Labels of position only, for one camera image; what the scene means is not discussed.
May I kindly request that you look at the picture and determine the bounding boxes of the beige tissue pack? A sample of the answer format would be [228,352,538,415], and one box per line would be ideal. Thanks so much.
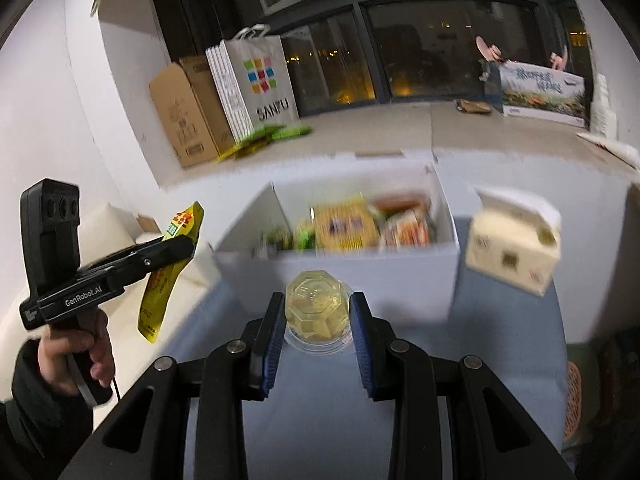
[465,186,562,296]

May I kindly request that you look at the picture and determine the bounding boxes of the clear jar yellow candy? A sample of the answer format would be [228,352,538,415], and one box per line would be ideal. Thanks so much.
[284,270,352,356]

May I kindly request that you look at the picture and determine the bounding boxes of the green snack box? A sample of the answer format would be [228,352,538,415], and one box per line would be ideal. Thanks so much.
[258,220,317,257]

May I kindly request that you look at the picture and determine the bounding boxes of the brown cardboard box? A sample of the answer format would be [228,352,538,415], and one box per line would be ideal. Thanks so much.
[149,55,235,168]

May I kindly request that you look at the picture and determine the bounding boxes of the white bottle on sill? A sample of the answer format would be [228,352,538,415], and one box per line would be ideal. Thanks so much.
[590,74,617,140]

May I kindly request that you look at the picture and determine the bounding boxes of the person's left hand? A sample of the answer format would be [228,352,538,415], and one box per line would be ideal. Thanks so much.
[37,309,116,396]

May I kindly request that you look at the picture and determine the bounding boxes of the cream leather sofa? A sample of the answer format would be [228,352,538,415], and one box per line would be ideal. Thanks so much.
[1,204,219,399]

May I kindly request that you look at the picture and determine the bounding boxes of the round yellow cookie pack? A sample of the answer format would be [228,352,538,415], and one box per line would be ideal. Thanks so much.
[312,200,380,252]

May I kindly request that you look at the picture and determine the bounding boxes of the yellow snack packet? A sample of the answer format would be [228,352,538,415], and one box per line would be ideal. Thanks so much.
[138,202,204,344]

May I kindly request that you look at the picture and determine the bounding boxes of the black sleeve left forearm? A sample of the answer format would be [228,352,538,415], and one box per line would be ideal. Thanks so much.
[0,339,93,479]

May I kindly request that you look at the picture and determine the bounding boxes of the green sachets on sill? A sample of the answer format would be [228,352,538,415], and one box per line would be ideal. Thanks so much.
[216,126,312,162]

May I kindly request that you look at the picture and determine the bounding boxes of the printed tissue box on sill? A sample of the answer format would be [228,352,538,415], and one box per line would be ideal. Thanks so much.
[480,60,586,128]

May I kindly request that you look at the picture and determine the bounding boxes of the white SANFU shopping bag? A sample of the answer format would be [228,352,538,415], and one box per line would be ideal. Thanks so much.
[205,24,298,142]

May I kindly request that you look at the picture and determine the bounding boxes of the small brown item on sill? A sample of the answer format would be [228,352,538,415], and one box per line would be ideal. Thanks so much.
[456,99,492,115]

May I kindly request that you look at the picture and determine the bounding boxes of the orange flying cake packet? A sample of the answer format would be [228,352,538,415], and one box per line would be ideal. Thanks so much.
[369,192,435,249]

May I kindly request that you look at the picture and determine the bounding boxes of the white storage box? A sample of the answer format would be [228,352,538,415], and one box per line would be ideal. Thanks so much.
[214,158,460,325]

